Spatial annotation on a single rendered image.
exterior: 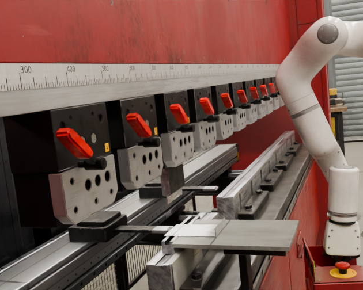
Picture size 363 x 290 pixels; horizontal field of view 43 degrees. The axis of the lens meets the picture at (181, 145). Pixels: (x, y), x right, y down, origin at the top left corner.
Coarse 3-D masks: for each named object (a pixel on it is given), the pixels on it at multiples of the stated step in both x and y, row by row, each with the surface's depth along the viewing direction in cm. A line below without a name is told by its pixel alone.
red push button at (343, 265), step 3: (342, 261) 132; (336, 264) 131; (339, 264) 130; (342, 264) 130; (345, 264) 130; (348, 264) 130; (336, 267) 130; (339, 267) 130; (342, 267) 129; (345, 267) 129; (348, 267) 129; (339, 270) 131; (342, 270) 130; (345, 270) 130; (342, 273) 130; (345, 273) 130
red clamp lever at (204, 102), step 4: (200, 100) 115; (204, 100) 115; (208, 100) 115; (204, 104) 116; (208, 104) 116; (204, 108) 117; (208, 108) 117; (212, 108) 118; (208, 112) 118; (212, 112) 119; (208, 116) 122; (212, 116) 120; (216, 116) 121; (204, 120) 123; (208, 120) 122; (212, 120) 121; (216, 120) 121
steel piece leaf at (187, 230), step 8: (184, 224) 118; (192, 224) 117; (200, 224) 116; (208, 224) 116; (224, 224) 113; (176, 232) 112; (184, 232) 111; (192, 232) 111; (200, 232) 110; (208, 232) 110; (216, 232) 107
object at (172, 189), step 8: (168, 168) 108; (176, 168) 112; (160, 176) 108; (168, 176) 107; (176, 176) 112; (168, 184) 108; (176, 184) 112; (184, 184) 117; (168, 192) 108; (176, 192) 114; (168, 200) 109
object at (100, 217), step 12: (96, 216) 122; (108, 216) 121; (120, 216) 124; (72, 228) 118; (84, 228) 117; (96, 228) 116; (108, 228) 116; (120, 228) 119; (132, 228) 118; (144, 228) 117; (156, 228) 116; (168, 228) 115; (72, 240) 119; (84, 240) 118; (96, 240) 116; (108, 240) 116
